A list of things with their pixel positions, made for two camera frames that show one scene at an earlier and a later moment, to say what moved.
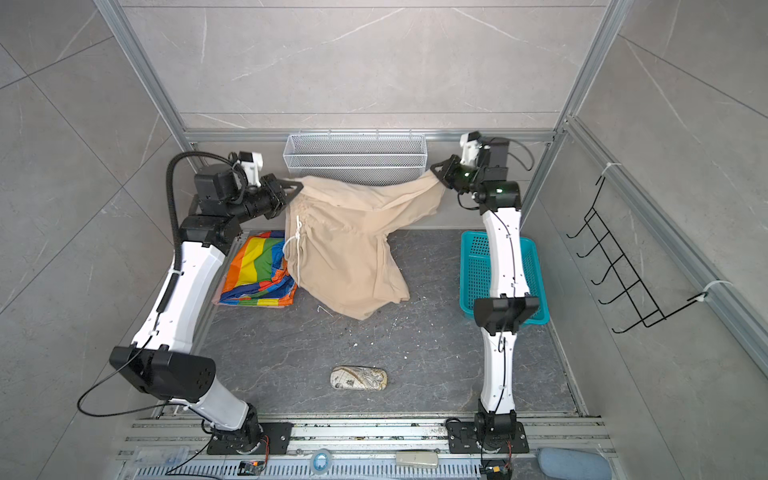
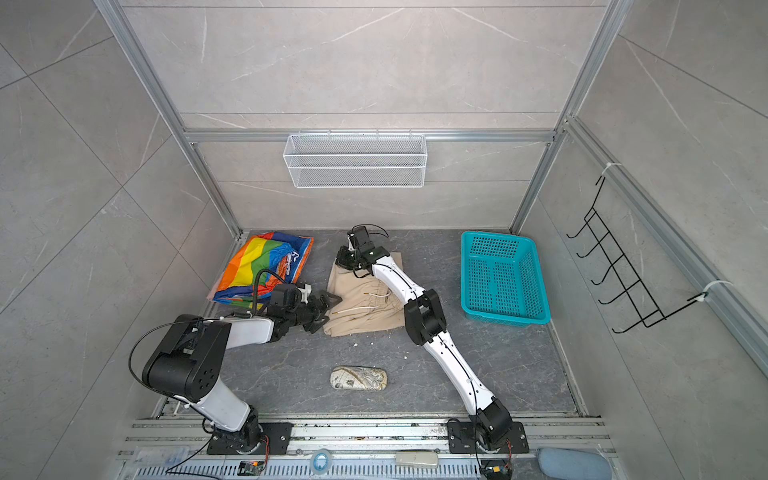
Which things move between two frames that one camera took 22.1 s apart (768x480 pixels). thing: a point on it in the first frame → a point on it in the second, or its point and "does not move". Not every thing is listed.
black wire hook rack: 620,270 does not move
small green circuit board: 250,467 does not move
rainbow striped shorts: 258,275 does not move
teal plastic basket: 475,274 does not move
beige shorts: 335,247 → 367,304
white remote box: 416,459 does not move
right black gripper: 450,175 → 342,259
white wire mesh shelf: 359,159 does not move
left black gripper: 272,194 → 325,301
